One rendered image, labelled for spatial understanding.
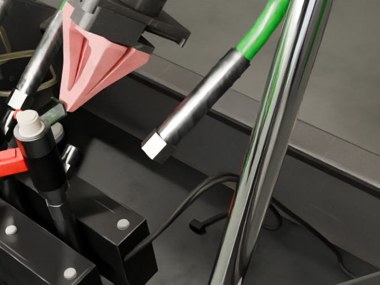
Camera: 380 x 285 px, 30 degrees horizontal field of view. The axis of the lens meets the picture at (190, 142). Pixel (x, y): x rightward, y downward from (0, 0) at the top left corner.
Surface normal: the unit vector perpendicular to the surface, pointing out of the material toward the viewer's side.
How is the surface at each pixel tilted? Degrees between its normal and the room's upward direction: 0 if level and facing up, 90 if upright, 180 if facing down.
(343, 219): 90
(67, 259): 0
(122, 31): 91
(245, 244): 76
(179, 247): 0
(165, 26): 91
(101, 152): 0
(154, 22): 91
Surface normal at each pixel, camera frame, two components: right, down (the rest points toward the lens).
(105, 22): 0.56, 0.55
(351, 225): -0.64, 0.58
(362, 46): -0.11, -0.71
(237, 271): 0.18, 0.48
